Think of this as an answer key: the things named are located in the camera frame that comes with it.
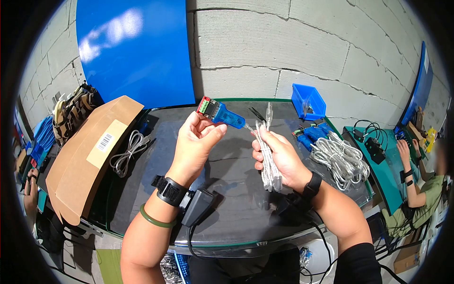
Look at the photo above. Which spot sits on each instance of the person's right hand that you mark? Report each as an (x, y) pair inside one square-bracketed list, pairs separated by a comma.
[(285, 163)]

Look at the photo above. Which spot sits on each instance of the person's left hand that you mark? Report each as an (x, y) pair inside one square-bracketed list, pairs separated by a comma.
[(193, 149)]

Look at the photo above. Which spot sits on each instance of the person's left thumb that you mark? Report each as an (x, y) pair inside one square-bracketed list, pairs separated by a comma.
[(214, 134)]

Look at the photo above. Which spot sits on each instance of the person's right fingers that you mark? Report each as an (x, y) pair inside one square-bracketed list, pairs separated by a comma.
[(258, 154)]

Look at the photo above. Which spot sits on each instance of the person's right thumb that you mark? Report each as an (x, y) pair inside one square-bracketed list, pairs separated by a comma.
[(271, 136)]

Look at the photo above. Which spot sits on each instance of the person's left fingers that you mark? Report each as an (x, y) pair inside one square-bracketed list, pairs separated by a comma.
[(195, 119)]

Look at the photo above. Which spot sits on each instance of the blue plastic bin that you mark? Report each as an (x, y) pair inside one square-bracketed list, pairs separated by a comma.
[(308, 101)]

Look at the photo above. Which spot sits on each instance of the black wrist band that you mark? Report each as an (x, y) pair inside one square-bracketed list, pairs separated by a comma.
[(172, 191), (312, 186)]

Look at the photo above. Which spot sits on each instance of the large blue board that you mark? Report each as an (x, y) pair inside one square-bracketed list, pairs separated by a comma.
[(134, 53)]

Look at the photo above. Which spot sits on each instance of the brown cardboard box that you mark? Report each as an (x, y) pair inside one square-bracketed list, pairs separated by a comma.
[(88, 156)]

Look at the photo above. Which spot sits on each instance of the person's body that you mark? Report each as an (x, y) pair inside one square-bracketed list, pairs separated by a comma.
[(248, 268)]

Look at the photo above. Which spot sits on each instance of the white bucket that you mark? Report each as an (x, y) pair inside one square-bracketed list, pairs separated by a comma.
[(319, 259)]

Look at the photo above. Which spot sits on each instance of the camouflage bag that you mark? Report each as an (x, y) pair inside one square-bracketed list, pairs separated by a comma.
[(72, 113)]

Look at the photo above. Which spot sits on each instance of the stack of blue bins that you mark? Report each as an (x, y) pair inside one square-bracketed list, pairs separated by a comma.
[(42, 140)]

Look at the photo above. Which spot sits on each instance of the narrow blue board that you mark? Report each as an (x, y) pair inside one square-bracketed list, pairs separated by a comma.
[(418, 88)]

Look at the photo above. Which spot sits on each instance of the small cardboard box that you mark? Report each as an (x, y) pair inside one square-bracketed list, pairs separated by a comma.
[(407, 258)]

